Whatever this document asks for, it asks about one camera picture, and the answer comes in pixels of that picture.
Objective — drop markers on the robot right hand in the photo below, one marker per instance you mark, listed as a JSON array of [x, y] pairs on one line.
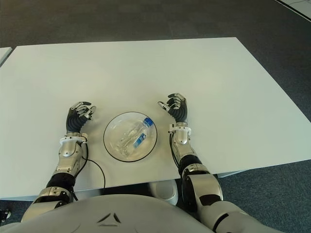
[[181, 111]]

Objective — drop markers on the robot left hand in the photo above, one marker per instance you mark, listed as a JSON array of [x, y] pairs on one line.
[[75, 121]]

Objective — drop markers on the clear water bottle blue cap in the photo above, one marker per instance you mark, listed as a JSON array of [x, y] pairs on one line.
[[132, 138]]

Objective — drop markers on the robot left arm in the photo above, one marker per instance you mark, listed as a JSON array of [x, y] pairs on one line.
[[66, 153]]

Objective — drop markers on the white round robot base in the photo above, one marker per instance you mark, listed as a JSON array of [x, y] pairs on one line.
[[165, 190]]

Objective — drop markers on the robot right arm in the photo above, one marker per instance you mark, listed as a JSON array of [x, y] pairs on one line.
[[204, 189]]

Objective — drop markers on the white plate black rim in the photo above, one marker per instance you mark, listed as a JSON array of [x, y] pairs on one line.
[[111, 143]]

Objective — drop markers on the grey robot torso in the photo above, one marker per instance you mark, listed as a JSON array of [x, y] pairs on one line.
[[121, 213]]

